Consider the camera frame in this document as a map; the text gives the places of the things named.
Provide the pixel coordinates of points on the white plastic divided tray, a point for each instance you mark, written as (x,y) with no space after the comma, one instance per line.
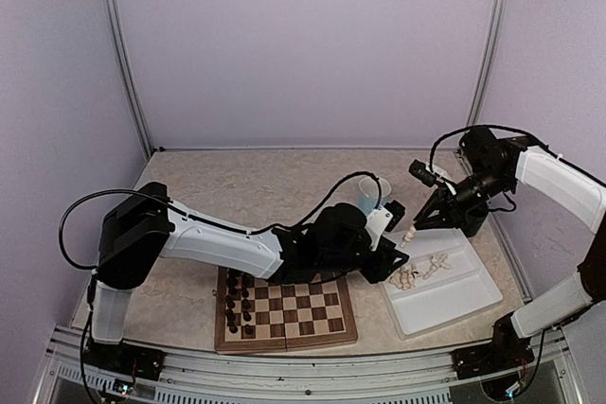
(448,296)

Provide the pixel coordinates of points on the pile of cream chess pieces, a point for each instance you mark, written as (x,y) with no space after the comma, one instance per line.
(406,277)

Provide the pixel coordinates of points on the dark green mug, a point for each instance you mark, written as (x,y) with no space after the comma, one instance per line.
(474,220)

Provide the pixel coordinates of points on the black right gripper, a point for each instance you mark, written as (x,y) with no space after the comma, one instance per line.
(452,214)

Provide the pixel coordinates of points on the wooden chessboard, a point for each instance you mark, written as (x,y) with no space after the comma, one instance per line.
(290,317)

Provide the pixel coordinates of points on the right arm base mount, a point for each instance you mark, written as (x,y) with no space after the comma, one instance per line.
(505,350)

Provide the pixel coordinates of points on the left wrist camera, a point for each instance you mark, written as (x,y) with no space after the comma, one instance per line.
(397,212)

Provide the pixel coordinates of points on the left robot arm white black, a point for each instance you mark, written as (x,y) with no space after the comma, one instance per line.
(148,225)

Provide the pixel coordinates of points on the left aluminium corner post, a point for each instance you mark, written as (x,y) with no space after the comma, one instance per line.
(125,70)

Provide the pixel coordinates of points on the light blue mug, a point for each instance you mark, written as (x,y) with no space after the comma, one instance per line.
(368,193)

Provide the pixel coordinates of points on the cream chess piece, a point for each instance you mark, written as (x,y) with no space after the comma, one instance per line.
(407,237)

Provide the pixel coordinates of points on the right aluminium corner post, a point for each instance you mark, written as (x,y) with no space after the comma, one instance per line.
(497,14)

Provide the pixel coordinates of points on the front aluminium rail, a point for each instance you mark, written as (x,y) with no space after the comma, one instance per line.
(198,376)

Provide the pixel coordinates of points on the row of black chess pieces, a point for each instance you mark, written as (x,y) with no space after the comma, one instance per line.
(239,309)

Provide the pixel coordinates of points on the aluminium corner post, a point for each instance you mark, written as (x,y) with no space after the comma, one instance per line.
(125,70)
(497,14)

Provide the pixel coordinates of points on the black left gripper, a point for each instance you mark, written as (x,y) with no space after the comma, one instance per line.
(383,265)

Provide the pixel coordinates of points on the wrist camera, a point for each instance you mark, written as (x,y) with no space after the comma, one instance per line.
(397,212)
(421,172)

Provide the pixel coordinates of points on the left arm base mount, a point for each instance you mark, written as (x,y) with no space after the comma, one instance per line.
(125,359)

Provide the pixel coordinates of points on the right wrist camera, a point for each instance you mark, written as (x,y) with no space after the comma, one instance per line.
(421,172)

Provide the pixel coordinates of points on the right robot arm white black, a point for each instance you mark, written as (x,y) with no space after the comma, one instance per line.
(561,197)

